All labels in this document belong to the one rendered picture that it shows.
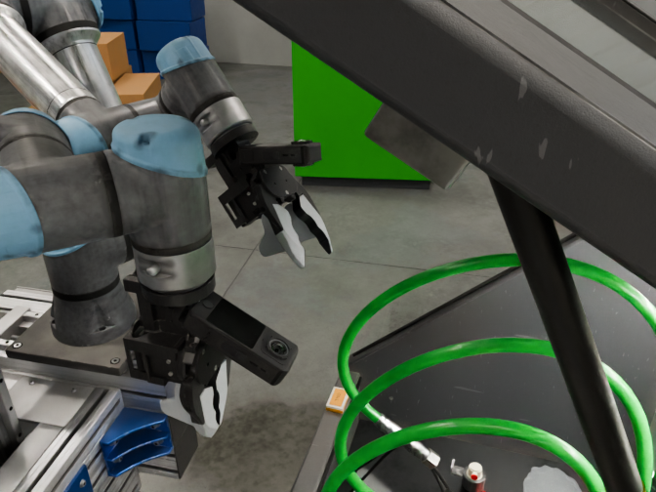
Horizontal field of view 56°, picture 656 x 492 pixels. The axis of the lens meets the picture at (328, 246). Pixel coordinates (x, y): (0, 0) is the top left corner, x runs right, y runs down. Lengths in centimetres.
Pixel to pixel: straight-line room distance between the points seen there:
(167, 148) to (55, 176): 9
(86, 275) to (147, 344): 50
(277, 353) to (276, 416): 185
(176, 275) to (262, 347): 11
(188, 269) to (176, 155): 11
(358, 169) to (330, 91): 55
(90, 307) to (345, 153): 311
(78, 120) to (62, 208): 40
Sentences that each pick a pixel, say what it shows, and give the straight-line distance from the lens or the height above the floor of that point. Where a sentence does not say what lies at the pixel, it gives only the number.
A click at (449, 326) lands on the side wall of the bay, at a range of 109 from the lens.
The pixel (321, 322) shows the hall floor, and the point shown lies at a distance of 290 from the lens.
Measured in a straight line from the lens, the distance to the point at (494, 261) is 65.
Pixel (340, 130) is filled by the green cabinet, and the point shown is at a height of 41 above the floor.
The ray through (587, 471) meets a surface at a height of 132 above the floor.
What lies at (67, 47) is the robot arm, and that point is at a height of 150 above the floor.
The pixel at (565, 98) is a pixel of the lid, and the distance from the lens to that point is 21.
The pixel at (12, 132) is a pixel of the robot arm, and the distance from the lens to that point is 65.
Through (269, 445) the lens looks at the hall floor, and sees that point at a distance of 236.
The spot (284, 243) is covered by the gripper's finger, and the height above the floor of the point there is 133.
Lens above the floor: 173
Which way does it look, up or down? 30 degrees down
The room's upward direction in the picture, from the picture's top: straight up
